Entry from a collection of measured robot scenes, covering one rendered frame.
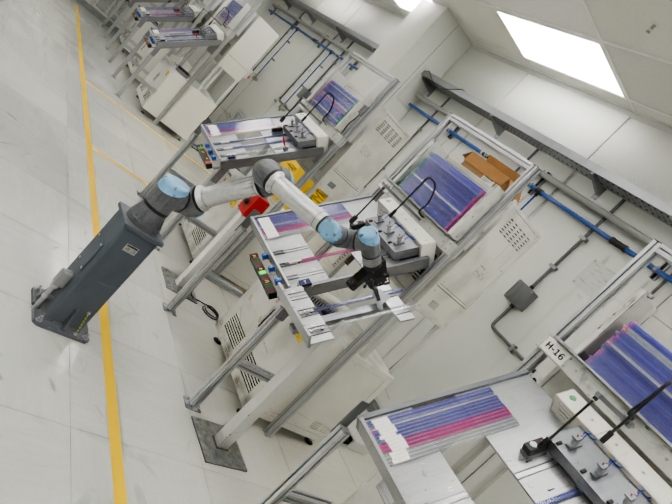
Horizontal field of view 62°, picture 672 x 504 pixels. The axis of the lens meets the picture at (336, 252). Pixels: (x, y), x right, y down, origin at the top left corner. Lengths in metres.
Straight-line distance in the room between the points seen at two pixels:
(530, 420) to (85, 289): 1.77
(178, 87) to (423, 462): 5.71
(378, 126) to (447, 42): 2.33
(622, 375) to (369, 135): 2.50
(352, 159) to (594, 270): 1.80
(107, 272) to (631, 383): 1.97
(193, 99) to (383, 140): 3.42
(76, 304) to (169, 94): 4.71
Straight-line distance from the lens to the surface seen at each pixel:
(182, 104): 7.03
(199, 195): 2.42
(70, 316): 2.56
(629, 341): 2.20
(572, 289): 4.14
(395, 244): 2.74
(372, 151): 4.09
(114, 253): 2.41
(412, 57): 6.03
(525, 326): 4.14
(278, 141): 4.02
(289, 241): 2.88
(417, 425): 2.02
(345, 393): 3.13
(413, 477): 1.90
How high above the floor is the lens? 1.35
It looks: 8 degrees down
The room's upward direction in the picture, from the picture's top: 44 degrees clockwise
